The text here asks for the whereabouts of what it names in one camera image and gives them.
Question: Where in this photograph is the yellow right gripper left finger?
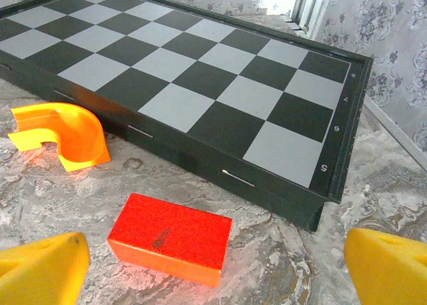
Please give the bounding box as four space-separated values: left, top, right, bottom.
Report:
0 231 91 305

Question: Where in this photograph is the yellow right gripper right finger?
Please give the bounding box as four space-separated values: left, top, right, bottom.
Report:
344 227 427 305

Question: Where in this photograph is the red rectangular block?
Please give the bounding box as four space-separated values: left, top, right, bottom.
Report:
107 193 234 288

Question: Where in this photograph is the orange curved plastic block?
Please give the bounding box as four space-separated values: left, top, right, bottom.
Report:
7 101 112 173

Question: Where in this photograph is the black and grey chessboard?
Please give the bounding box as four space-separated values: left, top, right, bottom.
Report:
0 0 374 234

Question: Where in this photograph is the aluminium frame rail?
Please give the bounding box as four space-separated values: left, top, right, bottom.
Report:
362 99 427 172

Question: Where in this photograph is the aluminium frame post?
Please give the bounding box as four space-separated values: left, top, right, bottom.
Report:
289 0 332 39

